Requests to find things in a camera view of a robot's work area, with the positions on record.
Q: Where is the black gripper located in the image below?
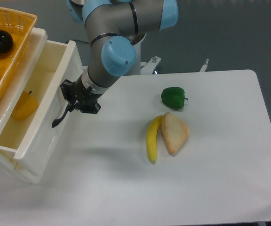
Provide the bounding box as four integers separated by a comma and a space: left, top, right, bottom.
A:
60, 76, 101, 114

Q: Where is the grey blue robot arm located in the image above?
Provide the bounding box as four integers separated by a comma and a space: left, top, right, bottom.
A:
61, 0, 178, 113

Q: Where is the white drawer cabinet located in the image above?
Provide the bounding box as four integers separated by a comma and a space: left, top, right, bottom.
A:
0, 28, 48, 182

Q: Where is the yellow bell pepper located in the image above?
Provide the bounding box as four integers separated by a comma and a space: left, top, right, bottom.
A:
11, 90, 39, 121

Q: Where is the yellow banana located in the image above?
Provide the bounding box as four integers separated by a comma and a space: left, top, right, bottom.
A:
146, 115, 164, 164

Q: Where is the green bell pepper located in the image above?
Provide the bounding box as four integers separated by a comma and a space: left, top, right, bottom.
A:
160, 87, 188, 110

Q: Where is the orange woven basket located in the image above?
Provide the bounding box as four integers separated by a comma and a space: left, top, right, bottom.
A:
0, 7, 37, 100

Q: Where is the black round fruit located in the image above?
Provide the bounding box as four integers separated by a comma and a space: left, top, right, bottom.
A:
0, 30, 14, 54

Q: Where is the bread slice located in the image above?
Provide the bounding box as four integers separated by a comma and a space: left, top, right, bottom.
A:
162, 113, 190, 156

